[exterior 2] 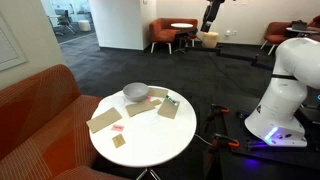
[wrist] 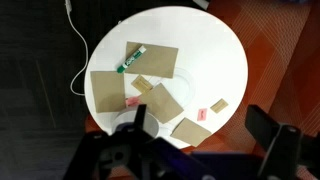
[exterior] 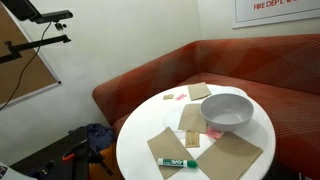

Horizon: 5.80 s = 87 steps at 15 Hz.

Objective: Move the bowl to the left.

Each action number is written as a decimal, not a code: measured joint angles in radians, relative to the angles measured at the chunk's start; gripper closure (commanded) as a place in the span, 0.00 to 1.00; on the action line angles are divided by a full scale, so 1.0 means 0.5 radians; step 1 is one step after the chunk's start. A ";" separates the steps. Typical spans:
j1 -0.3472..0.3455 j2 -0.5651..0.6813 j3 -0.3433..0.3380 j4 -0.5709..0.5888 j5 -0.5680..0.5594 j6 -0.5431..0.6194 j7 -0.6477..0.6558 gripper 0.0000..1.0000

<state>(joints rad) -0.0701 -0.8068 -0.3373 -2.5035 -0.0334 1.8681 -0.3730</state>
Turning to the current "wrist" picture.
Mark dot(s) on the small brown paper sheet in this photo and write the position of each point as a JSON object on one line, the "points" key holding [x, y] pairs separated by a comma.
{"points": [[190, 132]]}

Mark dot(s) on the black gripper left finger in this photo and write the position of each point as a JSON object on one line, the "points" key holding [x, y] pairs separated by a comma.
{"points": [[140, 117]]}

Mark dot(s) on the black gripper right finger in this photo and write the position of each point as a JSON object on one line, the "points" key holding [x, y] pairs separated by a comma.
{"points": [[274, 137]]}

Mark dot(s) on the orange red sofa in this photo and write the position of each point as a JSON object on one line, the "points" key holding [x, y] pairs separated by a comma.
{"points": [[281, 43]]}

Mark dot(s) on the brown paper bag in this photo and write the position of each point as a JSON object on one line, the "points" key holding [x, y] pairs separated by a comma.
{"points": [[161, 104]]}

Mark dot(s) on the pink sweetener packet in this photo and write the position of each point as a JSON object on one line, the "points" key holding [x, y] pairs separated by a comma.
{"points": [[202, 113], [132, 101]]}

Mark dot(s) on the grey bowl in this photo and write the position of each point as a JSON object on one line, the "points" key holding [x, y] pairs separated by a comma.
{"points": [[127, 116]]}

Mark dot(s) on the large brown paper sheet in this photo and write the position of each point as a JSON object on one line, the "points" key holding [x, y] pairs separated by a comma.
{"points": [[155, 61]]}

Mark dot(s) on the green and white marker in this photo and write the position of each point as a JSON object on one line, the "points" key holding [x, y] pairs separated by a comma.
{"points": [[132, 58]]}

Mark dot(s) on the round white table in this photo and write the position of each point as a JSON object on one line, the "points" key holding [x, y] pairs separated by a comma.
{"points": [[207, 48]]}

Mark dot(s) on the clear plastic lid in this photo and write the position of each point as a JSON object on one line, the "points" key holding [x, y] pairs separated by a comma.
{"points": [[180, 86]]}

